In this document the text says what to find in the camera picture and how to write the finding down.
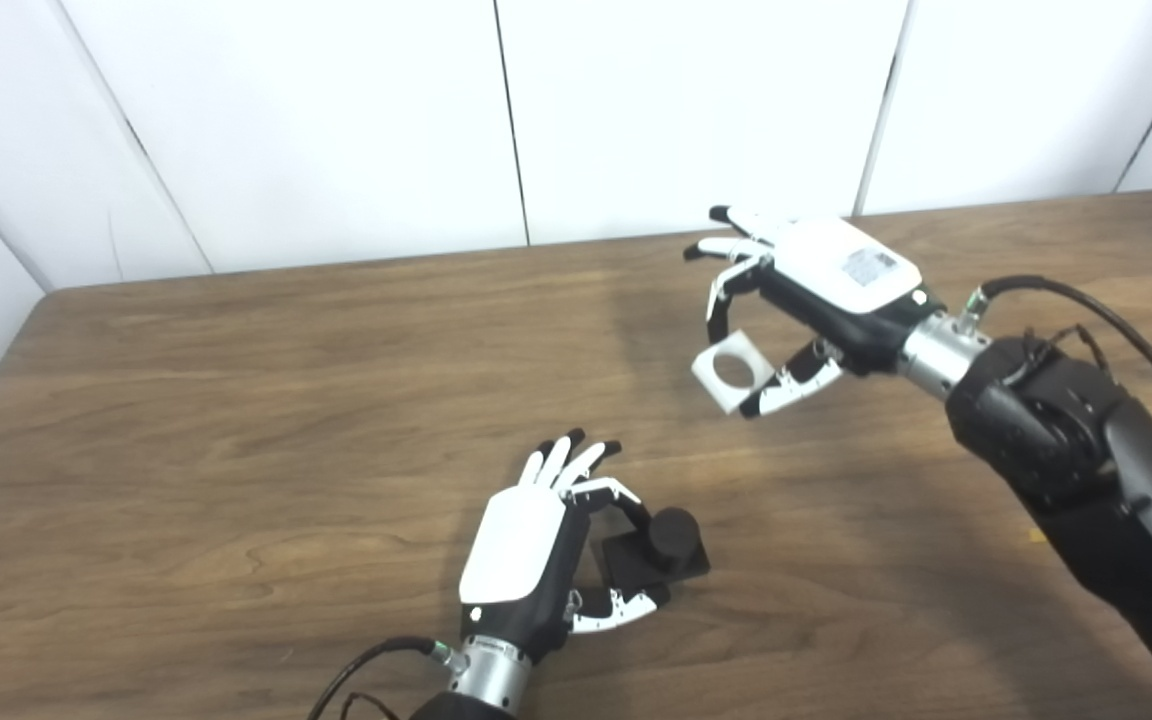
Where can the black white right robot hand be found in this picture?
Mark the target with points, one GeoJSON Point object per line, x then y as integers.
{"type": "Point", "coordinates": [836, 270]}

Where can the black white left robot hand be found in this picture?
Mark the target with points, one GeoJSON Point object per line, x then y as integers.
{"type": "Point", "coordinates": [516, 540]}

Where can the black peg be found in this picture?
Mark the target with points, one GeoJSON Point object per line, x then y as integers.
{"type": "Point", "coordinates": [674, 535]}

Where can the white square piece with hole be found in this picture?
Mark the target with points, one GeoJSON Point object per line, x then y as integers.
{"type": "Point", "coordinates": [721, 398]}

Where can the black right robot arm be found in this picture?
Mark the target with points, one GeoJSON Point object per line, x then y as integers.
{"type": "Point", "coordinates": [1086, 450]}

